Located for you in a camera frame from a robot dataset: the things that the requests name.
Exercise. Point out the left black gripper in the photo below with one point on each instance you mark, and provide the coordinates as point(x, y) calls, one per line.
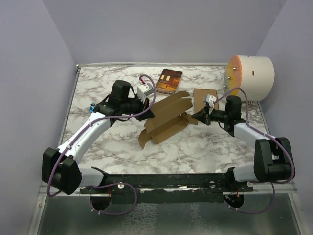
point(146, 115)

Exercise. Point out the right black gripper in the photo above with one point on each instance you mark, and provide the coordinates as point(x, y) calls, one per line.
point(202, 116)

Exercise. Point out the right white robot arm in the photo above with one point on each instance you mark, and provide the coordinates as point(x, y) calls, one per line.
point(272, 156)

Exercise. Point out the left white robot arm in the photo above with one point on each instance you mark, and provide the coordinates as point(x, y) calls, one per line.
point(60, 166)

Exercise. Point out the folded brown cardboard box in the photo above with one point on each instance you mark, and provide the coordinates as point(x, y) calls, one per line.
point(200, 95)

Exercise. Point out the dark paperback book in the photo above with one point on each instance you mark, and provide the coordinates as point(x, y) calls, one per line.
point(168, 81)

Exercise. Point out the small blue toy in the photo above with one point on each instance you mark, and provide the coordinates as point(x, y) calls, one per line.
point(91, 108)

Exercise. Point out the round pastel drawer cabinet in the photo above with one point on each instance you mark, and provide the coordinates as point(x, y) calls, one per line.
point(254, 74)

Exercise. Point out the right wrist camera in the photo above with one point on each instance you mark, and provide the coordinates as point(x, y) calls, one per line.
point(210, 100)

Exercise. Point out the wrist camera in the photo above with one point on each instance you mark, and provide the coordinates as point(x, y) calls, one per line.
point(144, 90)
point(210, 100)

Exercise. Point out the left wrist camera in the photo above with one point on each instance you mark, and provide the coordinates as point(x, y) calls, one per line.
point(144, 90)

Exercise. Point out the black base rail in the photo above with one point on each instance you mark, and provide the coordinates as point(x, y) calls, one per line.
point(149, 188)

